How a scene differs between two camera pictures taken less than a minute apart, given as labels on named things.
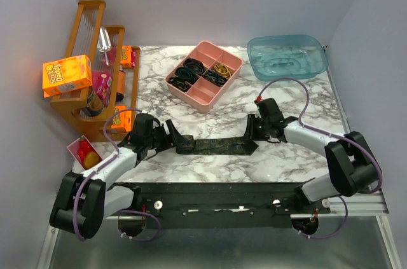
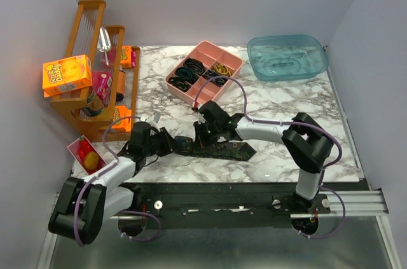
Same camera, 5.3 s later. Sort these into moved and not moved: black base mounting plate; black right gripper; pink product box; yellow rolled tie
Moved: black right gripper
Not moved: black base mounting plate; pink product box; yellow rolled tie
